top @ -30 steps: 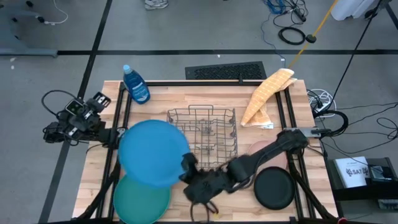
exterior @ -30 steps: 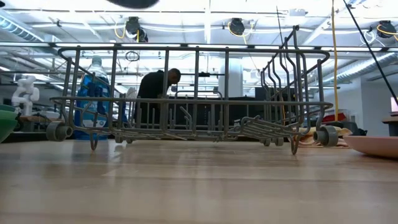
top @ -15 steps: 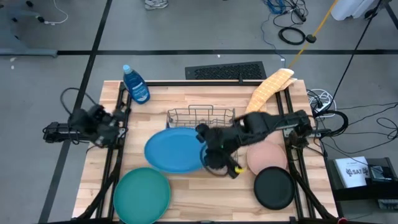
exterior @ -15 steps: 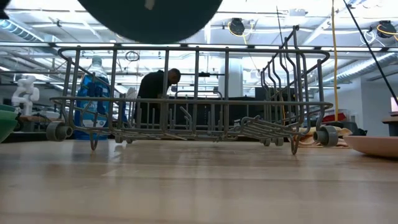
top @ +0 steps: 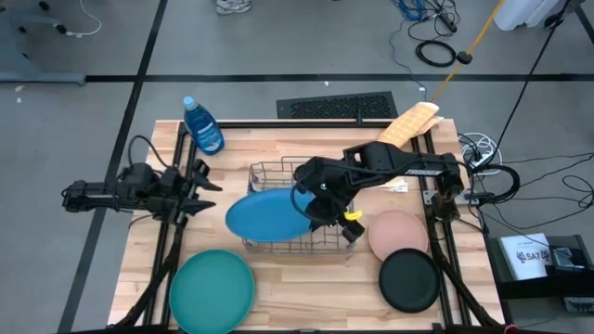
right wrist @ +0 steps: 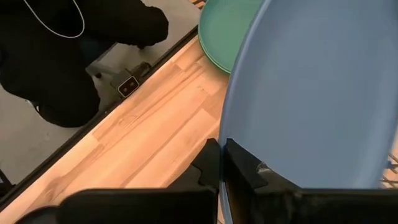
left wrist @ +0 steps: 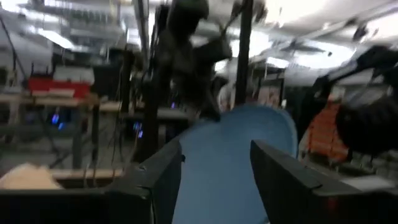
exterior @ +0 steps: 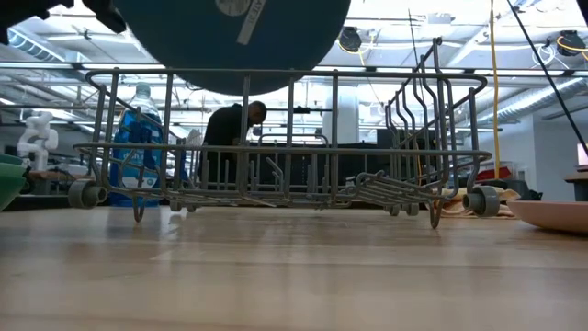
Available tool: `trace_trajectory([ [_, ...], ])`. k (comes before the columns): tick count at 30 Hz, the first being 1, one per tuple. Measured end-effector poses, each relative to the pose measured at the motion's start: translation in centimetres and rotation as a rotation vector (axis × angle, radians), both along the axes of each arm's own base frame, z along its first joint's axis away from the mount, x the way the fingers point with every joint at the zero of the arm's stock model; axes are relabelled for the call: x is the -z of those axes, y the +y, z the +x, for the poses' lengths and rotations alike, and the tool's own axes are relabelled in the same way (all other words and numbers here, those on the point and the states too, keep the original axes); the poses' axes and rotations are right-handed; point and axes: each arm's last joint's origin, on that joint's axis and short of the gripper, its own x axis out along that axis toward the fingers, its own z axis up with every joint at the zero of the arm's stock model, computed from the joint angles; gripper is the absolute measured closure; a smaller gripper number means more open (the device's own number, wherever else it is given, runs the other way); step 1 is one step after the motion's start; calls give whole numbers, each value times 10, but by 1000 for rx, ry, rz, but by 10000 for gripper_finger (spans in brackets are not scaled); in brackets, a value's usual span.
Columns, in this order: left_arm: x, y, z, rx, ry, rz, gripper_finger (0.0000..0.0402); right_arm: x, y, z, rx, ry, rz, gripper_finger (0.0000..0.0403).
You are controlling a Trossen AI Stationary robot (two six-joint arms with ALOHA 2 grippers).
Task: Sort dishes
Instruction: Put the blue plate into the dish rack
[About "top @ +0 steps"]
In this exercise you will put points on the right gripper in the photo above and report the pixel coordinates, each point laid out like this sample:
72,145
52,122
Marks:
331,204

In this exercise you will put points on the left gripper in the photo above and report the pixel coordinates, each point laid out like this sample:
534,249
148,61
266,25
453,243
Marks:
176,190

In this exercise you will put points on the pink plate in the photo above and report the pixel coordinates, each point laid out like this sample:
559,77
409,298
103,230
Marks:
394,232

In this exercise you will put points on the blue plate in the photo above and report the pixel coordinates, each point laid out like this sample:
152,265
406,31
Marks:
264,215

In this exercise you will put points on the teal plate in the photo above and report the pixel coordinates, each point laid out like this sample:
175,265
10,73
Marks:
211,292

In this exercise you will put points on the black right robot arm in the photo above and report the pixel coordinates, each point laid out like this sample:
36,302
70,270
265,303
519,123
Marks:
394,162

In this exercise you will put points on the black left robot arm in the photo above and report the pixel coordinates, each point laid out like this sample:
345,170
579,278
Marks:
102,192

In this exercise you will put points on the yellow gripper tag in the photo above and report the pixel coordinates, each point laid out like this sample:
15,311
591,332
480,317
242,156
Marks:
352,215

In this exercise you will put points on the blue dish soap bottle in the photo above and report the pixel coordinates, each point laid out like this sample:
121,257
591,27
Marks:
204,132

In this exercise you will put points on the white paper label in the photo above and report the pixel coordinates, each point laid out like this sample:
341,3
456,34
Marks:
396,187

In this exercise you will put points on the black plate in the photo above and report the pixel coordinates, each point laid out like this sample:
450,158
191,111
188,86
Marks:
408,280

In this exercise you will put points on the black floor vent grille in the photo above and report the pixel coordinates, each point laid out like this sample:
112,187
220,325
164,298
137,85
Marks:
339,106

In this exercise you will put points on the yellow checked dish towel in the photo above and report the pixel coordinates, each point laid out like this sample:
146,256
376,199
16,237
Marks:
408,125

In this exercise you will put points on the white power strip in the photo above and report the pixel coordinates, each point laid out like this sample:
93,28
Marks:
482,160

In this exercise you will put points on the person's shoe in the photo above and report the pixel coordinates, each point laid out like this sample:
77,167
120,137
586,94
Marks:
232,5

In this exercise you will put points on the white printed booklet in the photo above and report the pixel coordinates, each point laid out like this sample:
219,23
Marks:
524,257

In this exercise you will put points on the grey desk base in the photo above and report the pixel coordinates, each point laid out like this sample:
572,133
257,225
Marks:
42,77

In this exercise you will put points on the black equipment box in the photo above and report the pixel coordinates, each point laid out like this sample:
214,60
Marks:
524,287

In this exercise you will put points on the black power strip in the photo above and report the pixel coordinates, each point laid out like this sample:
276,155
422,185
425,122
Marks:
446,21

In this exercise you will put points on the white trash bin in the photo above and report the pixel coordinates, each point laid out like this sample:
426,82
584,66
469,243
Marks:
520,14

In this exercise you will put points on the silver metal bracket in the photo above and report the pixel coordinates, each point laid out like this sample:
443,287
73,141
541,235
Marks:
430,197

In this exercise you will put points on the black aluminium table frame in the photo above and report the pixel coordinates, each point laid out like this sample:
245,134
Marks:
301,124

